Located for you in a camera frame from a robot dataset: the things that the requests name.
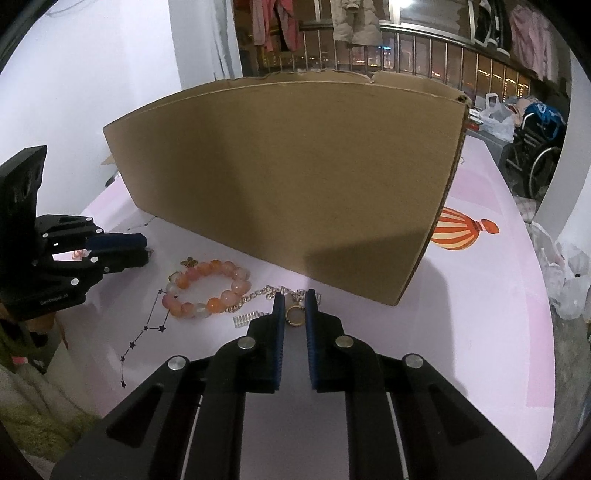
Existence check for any gold ring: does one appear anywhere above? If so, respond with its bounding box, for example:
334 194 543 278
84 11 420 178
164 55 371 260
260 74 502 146
283 304 307 328

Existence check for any pink bead bracelet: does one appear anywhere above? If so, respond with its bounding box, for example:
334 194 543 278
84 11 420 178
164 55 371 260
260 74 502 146
161 258 253 320

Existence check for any small silver hair clip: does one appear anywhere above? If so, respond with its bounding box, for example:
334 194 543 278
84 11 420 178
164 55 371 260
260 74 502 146
232 310 266 329

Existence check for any gold butterfly charm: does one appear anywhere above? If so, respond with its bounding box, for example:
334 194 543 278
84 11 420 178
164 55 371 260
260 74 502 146
180 257 198 268

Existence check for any brown cardboard box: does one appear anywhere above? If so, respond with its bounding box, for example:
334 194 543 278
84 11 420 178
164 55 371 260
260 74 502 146
103 71 472 306

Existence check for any white bag on floor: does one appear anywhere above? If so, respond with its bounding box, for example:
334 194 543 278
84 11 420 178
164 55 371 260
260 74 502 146
529 222 590 323

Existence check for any red hanging jacket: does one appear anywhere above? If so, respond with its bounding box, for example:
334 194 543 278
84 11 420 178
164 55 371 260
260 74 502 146
249 0 301 53

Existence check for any white plastic bag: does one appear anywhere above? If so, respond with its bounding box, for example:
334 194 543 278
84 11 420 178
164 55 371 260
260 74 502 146
480 93 515 143

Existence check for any wheelchair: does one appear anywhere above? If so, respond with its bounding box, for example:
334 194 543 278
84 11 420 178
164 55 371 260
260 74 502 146
506 102 567 202

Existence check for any metal balcony railing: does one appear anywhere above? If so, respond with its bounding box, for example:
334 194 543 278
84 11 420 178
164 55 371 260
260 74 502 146
238 22 534 100

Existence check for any beige hanging coat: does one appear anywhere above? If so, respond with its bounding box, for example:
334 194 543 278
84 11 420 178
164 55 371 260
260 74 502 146
331 0 382 47

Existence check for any black white hanging jacket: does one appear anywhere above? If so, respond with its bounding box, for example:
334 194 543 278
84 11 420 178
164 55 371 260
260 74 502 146
473 0 513 57

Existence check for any pink hanging jacket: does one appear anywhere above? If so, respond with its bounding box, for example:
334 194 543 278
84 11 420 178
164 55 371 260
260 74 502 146
509 4 559 82

